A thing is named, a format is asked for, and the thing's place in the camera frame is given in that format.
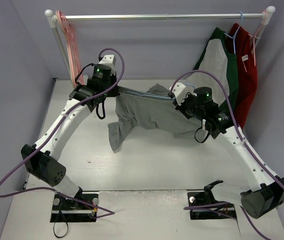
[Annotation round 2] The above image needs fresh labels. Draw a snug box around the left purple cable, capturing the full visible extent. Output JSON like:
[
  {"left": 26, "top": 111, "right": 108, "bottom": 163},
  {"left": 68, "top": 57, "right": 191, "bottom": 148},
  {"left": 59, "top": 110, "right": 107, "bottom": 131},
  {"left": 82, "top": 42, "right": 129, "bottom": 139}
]
[{"left": 0, "top": 48, "right": 126, "bottom": 221}]

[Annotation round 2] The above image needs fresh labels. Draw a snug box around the light blue wire hanger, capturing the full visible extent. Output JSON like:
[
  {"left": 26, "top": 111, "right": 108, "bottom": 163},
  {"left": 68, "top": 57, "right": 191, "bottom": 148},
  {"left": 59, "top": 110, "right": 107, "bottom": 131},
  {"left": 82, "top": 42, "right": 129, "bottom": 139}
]
[{"left": 120, "top": 82, "right": 195, "bottom": 102}]

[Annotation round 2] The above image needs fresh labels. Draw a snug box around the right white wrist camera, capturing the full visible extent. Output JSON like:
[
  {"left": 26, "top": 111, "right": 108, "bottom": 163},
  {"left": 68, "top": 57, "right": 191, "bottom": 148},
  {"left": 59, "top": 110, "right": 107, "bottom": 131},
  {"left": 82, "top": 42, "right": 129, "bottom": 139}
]
[{"left": 169, "top": 82, "right": 190, "bottom": 106}]

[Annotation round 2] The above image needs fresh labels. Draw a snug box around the blue hanger with shirts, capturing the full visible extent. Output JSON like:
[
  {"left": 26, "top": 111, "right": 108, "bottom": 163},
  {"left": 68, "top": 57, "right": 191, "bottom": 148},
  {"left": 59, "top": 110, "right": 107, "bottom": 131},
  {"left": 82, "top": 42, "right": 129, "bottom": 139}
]
[{"left": 224, "top": 11, "right": 244, "bottom": 54}]

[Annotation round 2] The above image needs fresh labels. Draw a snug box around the red shirt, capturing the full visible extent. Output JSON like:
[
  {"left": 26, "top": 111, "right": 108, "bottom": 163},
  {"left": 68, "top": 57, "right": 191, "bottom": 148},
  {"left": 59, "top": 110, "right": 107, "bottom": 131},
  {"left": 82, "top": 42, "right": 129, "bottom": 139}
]
[{"left": 225, "top": 23, "right": 258, "bottom": 128}]

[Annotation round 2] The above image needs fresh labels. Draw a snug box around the white and green shirt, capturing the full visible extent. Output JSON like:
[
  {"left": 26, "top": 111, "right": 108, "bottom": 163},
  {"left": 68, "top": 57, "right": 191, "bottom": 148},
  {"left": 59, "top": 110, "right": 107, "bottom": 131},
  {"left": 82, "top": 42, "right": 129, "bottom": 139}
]
[{"left": 186, "top": 27, "right": 239, "bottom": 110}]

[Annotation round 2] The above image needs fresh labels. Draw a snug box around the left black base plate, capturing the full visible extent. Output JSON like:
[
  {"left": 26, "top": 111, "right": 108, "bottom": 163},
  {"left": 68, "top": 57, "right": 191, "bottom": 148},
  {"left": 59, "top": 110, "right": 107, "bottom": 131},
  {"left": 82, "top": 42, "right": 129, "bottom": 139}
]
[{"left": 50, "top": 194, "right": 97, "bottom": 223}]

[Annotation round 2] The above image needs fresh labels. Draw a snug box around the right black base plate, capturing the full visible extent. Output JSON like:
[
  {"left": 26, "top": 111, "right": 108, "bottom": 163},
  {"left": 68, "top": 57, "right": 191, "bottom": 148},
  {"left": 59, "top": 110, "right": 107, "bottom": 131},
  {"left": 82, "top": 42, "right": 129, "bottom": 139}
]
[{"left": 187, "top": 191, "right": 237, "bottom": 220}]

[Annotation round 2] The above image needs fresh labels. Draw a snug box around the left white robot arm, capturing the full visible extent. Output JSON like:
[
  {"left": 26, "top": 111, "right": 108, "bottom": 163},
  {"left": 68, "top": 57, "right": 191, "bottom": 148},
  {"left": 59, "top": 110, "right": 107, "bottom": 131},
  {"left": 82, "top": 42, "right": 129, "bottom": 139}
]
[{"left": 21, "top": 62, "right": 118, "bottom": 210}]

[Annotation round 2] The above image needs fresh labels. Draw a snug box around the silver clothes rack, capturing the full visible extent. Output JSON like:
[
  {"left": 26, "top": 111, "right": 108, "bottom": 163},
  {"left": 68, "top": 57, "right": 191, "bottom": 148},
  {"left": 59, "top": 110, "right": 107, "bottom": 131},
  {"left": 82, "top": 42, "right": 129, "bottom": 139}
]
[{"left": 44, "top": 5, "right": 276, "bottom": 80}]

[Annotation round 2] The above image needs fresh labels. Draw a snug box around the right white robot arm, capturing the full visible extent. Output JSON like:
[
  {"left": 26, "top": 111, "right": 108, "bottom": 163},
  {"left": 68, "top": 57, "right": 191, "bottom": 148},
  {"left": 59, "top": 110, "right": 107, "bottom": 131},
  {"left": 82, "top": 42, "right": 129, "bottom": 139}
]
[{"left": 170, "top": 83, "right": 284, "bottom": 219}]

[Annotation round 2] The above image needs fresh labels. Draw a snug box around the pink hanger at right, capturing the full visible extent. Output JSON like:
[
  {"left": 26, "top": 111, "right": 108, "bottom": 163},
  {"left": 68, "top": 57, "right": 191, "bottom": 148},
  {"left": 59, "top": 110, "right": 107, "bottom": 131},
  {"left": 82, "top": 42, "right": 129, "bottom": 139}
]
[{"left": 249, "top": 10, "right": 268, "bottom": 66}]

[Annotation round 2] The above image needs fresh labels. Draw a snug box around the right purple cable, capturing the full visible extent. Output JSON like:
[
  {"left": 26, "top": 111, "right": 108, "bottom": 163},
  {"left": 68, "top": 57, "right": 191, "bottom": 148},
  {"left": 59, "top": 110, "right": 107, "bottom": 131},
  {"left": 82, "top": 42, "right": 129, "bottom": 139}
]
[{"left": 169, "top": 70, "right": 284, "bottom": 240}]

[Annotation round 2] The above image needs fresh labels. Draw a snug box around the purple cable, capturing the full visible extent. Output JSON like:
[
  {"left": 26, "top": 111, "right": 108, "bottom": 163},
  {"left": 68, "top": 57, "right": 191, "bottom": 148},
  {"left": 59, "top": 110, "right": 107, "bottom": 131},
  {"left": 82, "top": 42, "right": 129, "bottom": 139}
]
[
  {"left": 169, "top": 70, "right": 284, "bottom": 240},
  {"left": 0, "top": 48, "right": 126, "bottom": 221}
]

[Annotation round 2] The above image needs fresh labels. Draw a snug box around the pink plastic hangers bunch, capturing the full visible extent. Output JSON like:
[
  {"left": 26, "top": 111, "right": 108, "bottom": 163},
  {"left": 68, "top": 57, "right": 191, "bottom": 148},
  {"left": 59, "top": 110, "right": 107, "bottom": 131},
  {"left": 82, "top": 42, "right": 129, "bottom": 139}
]
[{"left": 55, "top": 10, "right": 82, "bottom": 87}]

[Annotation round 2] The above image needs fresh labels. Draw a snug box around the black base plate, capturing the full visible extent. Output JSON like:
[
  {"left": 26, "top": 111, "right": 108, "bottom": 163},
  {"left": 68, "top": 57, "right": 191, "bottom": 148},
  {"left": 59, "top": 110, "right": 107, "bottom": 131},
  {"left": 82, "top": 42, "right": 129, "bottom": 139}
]
[
  {"left": 187, "top": 191, "right": 237, "bottom": 220},
  {"left": 50, "top": 194, "right": 97, "bottom": 223}
]

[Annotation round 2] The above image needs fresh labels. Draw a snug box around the grey t shirt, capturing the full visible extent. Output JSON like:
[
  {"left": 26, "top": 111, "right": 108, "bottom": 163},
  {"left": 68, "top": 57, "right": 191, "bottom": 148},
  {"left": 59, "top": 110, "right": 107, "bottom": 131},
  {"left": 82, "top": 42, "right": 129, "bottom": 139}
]
[{"left": 108, "top": 84, "right": 208, "bottom": 153}]

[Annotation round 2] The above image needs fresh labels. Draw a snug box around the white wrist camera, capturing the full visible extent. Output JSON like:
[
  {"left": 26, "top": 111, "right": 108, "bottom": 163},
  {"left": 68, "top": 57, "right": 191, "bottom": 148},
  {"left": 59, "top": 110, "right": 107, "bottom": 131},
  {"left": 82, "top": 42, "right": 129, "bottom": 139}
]
[
  {"left": 99, "top": 54, "right": 117, "bottom": 75},
  {"left": 169, "top": 82, "right": 190, "bottom": 106}
]

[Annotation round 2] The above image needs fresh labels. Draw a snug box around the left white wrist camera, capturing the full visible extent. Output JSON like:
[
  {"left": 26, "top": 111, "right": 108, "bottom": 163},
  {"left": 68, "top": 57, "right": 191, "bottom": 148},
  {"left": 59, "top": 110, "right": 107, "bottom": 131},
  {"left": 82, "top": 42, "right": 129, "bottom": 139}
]
[{"left": 99, "top": 54, "right": 117, "bottom": 75}]

